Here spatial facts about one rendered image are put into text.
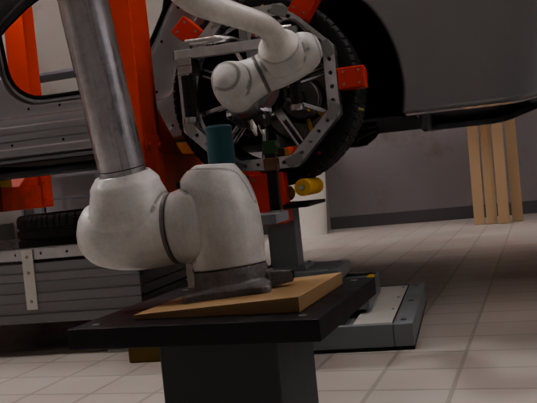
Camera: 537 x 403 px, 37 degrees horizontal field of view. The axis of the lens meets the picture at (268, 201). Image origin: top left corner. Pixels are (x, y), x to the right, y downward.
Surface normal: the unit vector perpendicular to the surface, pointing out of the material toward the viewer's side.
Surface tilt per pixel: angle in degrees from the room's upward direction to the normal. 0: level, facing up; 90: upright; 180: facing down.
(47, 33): 90
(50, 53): 90
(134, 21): 90
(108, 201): 96
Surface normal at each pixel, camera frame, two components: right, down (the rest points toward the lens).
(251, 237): 0.65, -0.07
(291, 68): 0.33, 0.68
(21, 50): -0.23, 0.05
